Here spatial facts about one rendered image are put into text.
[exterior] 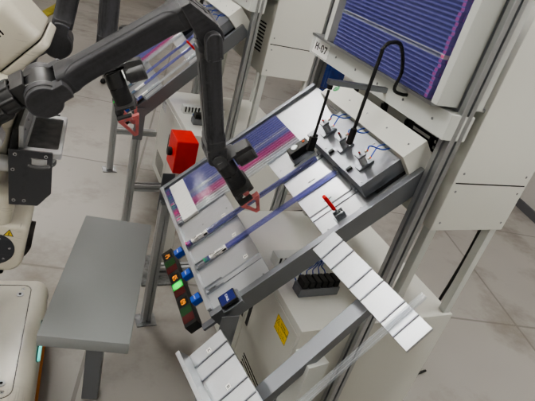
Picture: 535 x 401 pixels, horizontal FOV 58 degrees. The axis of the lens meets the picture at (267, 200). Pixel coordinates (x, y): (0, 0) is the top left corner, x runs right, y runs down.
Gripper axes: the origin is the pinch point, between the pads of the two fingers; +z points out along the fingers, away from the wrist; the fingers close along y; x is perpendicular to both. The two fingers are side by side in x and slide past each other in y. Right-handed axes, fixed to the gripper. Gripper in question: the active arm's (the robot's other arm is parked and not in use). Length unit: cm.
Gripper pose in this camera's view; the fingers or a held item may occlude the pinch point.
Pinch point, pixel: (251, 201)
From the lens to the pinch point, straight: 155.8
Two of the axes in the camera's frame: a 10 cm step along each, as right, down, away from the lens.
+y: -3.7, -5.3, 7.6
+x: -8.2, 5.7, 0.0
